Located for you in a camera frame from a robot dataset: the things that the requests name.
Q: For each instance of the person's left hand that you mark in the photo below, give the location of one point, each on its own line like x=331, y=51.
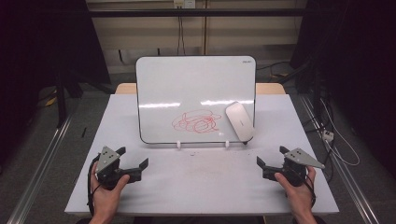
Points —
x=106, y=199

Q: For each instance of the white wall socket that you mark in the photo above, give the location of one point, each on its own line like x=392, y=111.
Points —
x=184, y=3

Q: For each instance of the white whiteboard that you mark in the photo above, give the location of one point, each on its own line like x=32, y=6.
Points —
x=186, y=90

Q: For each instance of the person's right hand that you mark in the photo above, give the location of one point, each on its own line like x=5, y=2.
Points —
x=300, y=197

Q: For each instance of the white whiteboard eraser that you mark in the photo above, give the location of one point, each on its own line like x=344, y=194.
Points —
x=239, y=121

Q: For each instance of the aluminium floor rail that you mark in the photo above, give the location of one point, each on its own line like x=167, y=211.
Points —
x=40, y=165
x=342, y=168

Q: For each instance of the black curtain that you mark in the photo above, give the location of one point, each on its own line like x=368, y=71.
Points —
x=34, y=46
x=358, y=62

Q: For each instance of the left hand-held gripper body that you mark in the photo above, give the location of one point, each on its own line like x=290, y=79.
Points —
x=106, y=160

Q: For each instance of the black horizontal frame bar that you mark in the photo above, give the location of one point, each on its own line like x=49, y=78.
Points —
x=193, y=12

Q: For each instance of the white whiteboard support clip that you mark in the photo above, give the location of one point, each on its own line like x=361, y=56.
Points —
x=227, y=143
x=179, y=144

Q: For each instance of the small black pen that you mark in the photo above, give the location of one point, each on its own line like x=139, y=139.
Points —
x=83, y=132

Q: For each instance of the white power strip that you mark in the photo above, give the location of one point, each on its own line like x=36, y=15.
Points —
x=327, y=135

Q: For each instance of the black metal stand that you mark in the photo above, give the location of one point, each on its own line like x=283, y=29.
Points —
x=61, y=99

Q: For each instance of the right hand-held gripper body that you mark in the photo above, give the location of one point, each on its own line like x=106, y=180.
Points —
x=295, y=169

